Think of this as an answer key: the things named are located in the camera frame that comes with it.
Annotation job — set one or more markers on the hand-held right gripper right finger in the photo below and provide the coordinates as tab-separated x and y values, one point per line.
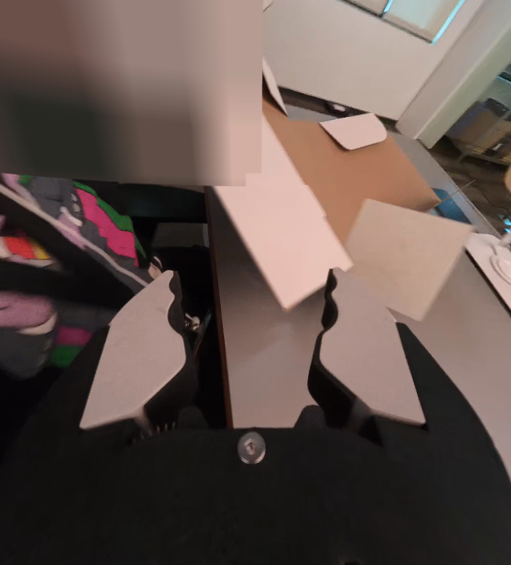
366	357

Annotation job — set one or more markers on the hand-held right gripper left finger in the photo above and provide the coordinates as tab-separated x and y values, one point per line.
136	353

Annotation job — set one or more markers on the white and brown cardboard box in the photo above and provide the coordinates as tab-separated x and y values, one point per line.
282	229

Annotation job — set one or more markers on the shiny metal clip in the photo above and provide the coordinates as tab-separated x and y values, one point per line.
191	322

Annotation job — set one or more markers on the white rounded board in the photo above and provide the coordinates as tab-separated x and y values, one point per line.
502	273

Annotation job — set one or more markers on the brown cardboard carton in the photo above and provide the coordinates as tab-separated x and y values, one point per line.
480	123

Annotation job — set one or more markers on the window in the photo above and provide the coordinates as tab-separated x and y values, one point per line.
414	17

